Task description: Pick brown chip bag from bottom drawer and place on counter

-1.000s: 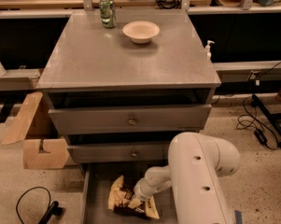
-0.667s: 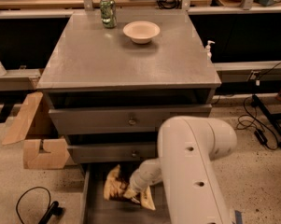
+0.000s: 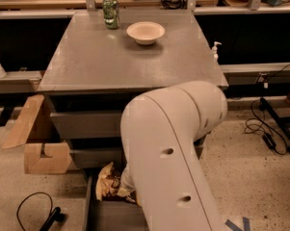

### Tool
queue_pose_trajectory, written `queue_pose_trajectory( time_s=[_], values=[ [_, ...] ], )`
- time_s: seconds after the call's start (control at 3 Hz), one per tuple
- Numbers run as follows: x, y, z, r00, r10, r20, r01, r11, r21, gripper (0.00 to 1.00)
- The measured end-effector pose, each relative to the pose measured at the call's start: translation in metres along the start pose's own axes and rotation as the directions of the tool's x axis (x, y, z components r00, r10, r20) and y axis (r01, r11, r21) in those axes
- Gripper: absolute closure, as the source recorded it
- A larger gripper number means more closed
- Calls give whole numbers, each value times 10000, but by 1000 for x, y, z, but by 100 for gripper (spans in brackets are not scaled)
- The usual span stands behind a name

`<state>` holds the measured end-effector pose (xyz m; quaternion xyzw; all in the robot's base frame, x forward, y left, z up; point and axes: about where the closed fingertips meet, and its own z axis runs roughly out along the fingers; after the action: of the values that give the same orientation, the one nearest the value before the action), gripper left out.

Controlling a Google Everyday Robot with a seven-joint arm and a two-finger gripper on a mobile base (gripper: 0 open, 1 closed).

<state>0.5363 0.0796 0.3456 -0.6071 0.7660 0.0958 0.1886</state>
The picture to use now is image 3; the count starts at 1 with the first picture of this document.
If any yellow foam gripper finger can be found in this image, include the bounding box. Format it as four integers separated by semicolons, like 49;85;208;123
118;166;141;206

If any brown chip bag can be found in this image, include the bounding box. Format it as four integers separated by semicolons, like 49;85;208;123
95;162;127;202

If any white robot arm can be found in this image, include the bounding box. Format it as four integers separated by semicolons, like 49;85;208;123
120;81;227;231

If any grey bottom drawer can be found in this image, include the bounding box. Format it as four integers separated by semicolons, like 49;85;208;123
82;168;149;231

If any grey top drawer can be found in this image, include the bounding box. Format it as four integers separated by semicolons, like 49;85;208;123
50;111;121;139

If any grey drawer cabinet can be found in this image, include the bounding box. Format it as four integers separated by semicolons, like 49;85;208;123
38;13;229;231

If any cardboard box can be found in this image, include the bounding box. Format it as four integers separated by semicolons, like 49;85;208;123
2;94;77;174

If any blue tape mark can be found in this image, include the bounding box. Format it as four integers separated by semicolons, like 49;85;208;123
224;217;251;231

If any white paper bowl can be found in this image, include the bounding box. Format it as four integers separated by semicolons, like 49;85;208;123
126;21;165;45

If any white pump bottle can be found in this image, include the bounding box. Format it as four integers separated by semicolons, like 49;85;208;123
212;41;222;62

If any green soda can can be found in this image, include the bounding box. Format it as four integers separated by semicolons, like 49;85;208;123
102;0;120;29

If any black floor cable left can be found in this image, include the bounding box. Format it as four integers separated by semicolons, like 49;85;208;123
15;192;66;231

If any black floor cable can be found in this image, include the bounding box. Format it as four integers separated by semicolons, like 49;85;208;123
243;96;290;156
15;192;66;231

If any black floor cable right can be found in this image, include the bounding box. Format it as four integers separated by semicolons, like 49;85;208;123
243;96;290;156

